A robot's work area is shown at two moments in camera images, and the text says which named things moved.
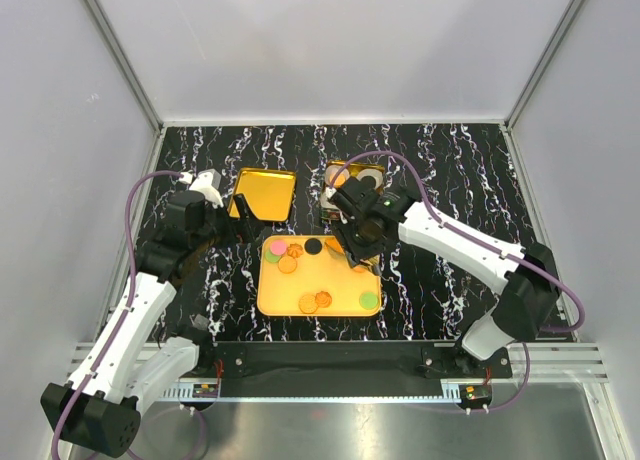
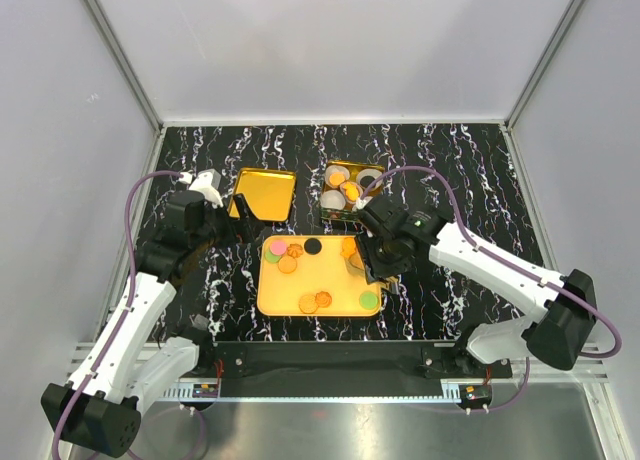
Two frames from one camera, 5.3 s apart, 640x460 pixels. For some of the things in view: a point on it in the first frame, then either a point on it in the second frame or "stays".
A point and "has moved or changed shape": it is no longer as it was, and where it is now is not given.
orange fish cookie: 332,242 has moved or changed shape
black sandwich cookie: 368,182 stays
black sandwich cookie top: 313,246 stays
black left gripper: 237,231 stays
